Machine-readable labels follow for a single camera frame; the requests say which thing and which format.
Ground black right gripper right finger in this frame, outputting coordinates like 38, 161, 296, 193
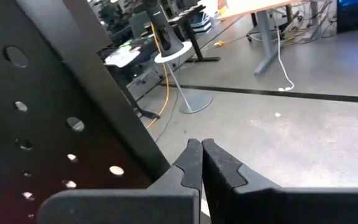
201, 138, 358, 224

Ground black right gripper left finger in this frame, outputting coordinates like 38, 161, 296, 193
37, 138, 204, 224

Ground grey floor stand round base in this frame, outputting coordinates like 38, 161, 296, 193
165, 60, 214, 114

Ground black metal pegboard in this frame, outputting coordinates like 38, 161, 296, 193
0, 0, 171, 224

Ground dark grey desk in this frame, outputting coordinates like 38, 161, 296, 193
99, 34, 162, 121

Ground wooden desk grey legs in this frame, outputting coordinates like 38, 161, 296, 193
217, 0, 301, 77

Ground black desk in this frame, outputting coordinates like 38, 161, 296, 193
166, 4, 222, 63

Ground grey office chair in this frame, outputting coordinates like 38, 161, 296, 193
128, 11, 155, 39

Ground blue white stacked bins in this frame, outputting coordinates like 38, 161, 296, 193
190, 12, 213, 34

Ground black cabinet blue glow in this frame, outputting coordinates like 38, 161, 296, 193
336, 0, 358, 34

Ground yellow cable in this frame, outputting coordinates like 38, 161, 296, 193
145, 22, 171, 130

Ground white cable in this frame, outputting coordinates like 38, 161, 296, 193
274, 24, 296, 93

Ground tangled floor cables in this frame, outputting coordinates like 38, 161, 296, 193
277, 4, 337, 46

